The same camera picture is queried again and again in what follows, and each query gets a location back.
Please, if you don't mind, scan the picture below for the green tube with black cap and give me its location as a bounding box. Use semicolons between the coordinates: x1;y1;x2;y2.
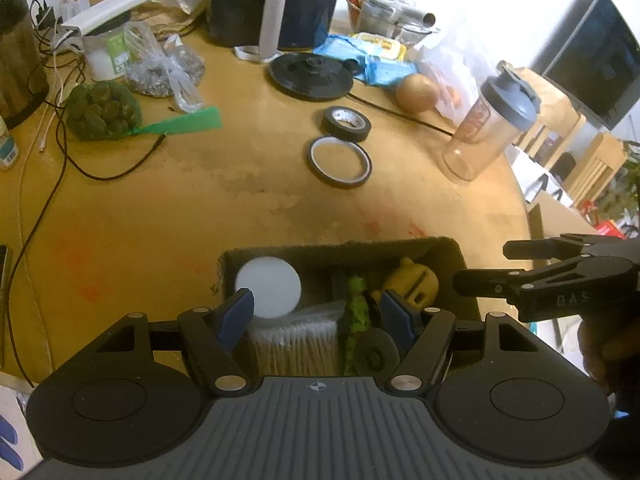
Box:
344;275;372;376

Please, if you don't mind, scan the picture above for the dark monitor screen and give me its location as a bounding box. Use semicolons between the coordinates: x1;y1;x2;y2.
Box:
532;0;639;129

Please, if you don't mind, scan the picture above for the green net bag of limes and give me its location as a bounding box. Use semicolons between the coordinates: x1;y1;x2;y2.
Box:
64;81;222;141

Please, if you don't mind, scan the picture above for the plastic bag of seeds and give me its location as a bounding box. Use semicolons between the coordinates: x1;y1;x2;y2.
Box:
122;22;205;114

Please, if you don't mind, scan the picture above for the apple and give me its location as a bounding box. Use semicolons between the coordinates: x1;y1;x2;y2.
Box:
395;74;439;114

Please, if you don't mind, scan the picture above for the bag of cotton swabs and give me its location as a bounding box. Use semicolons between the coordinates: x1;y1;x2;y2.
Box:
248;300;345;377

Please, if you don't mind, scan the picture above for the white round container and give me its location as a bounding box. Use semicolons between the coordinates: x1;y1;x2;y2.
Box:
234;257;302;320

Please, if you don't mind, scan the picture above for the small clear pill bottle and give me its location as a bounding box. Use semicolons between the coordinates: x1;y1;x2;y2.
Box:
0;118;20;170

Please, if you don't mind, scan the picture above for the brown cardboard box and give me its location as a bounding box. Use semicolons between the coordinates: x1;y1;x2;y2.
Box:
217;235;484;378

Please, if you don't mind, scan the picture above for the white usb cable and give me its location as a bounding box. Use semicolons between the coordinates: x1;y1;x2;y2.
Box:
37;34;68;154

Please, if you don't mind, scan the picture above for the black electrical tape roll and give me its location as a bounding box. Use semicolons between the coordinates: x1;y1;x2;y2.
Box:
322;106;371;143

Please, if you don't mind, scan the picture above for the blue wet wipes pack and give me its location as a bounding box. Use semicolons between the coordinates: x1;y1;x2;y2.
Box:
311;32;402;68

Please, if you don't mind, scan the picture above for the thin dark tape ring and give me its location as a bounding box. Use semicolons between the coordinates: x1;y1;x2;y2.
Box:
305;134;374;190

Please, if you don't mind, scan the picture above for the black kettle power cord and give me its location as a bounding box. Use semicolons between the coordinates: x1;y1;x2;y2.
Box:
347;90;457;137

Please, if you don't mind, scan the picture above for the small black rubber cap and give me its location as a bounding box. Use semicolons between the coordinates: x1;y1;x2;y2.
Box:
343;58;363;76

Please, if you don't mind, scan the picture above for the translucent plastic bag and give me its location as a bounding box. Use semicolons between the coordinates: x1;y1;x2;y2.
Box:
411;41;496;126

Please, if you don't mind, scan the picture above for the yellow bear figurine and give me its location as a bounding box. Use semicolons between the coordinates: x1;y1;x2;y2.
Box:
371;257;439;312

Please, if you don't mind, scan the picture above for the black audio cable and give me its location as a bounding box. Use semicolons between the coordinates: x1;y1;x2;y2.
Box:
4;49;170;388

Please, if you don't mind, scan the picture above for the wooden chair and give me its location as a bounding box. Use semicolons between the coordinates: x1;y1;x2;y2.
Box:
506;68;627;207

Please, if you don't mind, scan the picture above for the yellow wet wipes pack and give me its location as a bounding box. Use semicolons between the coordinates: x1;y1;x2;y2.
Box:
349;32;407;62

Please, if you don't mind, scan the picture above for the black smartphone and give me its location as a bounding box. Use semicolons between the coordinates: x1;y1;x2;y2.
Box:
0;244;11;292

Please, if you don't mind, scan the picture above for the plastic tub with white lid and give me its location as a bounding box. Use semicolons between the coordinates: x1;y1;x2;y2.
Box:
58;0;150;81

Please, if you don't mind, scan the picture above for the stainless steel electric kettle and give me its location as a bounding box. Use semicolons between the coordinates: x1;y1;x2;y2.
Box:
0;0;50;129

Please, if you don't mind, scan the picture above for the clear shaker bottle grey lid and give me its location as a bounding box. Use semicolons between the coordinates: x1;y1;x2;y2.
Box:
438;62;540;182

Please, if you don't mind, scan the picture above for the black kettle base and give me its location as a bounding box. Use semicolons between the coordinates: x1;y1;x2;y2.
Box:
268;52;354;102

